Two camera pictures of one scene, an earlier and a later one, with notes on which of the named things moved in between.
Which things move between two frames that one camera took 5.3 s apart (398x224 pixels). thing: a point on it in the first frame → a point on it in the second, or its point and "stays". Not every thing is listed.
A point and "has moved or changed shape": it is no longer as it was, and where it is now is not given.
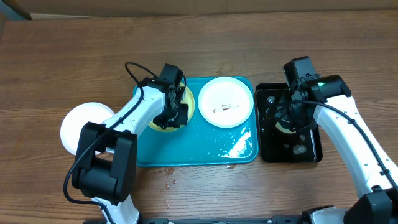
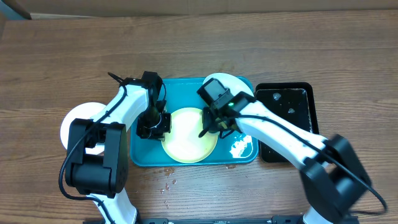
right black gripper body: [293, 114] → [211, 114]
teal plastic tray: [199, 144] stays
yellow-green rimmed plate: [187, 99] → [183, 142]
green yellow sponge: [284, 129] has moved or changed shape
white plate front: [74, 121] stays
